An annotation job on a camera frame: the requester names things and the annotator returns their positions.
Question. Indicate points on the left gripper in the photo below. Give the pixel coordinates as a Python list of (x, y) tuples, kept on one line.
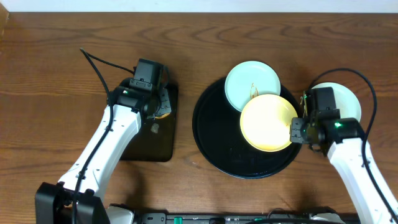
[(165, 107)]

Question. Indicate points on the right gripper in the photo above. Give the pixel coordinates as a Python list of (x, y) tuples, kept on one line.
[(295, 134)]

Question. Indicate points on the light blue plate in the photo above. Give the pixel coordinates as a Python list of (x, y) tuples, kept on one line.
[(248, 80), (346, 101)]

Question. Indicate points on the yellow plate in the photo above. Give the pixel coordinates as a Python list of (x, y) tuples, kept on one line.
[(265, 122)]

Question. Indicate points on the light blue plate top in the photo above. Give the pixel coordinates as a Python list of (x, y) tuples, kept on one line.
[(248, 80)]

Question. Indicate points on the orange green sponge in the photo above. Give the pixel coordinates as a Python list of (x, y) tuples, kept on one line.
[(162, 116)]

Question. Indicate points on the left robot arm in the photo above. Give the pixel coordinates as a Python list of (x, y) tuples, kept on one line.
[(139, 126)]

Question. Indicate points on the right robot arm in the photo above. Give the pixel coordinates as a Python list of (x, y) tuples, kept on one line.
[(325, 128)]

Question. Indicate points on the black rectangular tray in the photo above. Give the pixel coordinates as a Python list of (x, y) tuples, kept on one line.
[(155, 139)]

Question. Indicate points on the black round tray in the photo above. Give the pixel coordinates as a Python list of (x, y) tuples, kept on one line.
[(218, 136)]

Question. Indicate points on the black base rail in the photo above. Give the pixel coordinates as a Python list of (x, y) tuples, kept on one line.
[(206, 218)]

